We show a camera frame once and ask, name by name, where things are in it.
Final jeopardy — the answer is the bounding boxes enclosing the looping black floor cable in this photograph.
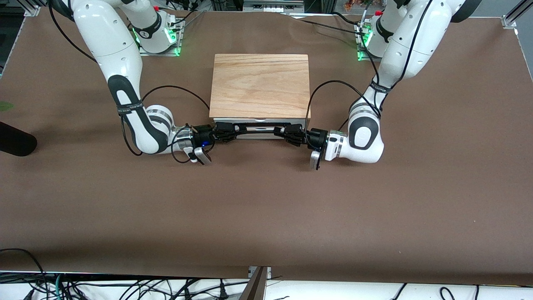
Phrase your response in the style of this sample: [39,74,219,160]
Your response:
[0,248,47,300]

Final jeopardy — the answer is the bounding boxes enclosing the brown wooden post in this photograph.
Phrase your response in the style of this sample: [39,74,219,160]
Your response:
[239,267,267,300]

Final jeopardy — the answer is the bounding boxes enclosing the light wooden drawer cabinet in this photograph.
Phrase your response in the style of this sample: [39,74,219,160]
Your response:
[209,54,311,140]

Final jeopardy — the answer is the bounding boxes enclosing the black metal drawer handle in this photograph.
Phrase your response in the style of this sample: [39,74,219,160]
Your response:
[232,122,291,135]

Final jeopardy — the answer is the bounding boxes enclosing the long black table cable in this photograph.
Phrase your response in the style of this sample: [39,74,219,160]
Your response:
[291,17,359,32]

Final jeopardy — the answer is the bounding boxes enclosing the short black table cable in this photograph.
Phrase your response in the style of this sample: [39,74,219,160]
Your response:
[332,12,365,25]

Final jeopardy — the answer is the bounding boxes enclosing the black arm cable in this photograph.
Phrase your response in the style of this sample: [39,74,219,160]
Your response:
[48,0,211,164]
[306,0,433,130]

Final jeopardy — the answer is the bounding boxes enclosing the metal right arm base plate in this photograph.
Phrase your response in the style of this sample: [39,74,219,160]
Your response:
[137,19,182,57]

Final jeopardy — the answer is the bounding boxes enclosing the black cylindrical object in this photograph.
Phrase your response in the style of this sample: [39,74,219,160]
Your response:
[0,122,37,157]

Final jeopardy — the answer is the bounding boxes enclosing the grey metal box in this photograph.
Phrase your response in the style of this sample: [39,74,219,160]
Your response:
[243,0,304,12]

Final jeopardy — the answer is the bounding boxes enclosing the brown table cover sheet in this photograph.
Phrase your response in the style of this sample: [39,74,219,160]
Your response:
[0,6,533,286]

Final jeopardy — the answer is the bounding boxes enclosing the aluminium frame profile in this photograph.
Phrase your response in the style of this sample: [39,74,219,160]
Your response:
[17,0,42,17]
[502,0,526,29]

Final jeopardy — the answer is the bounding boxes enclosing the drawer with white front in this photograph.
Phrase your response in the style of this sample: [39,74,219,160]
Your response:
[212,118,307,130]

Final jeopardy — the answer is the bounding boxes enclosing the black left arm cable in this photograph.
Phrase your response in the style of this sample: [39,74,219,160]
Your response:
[306,0,433,130]

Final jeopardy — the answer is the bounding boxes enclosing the grey thin cable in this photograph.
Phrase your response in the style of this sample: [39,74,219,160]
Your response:
[180,10,205,30]

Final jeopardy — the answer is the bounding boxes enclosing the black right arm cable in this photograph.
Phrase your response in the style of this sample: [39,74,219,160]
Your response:
[48,0,211,164]

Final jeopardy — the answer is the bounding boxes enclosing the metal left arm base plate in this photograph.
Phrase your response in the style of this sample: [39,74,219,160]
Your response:
[356,21,401,62]

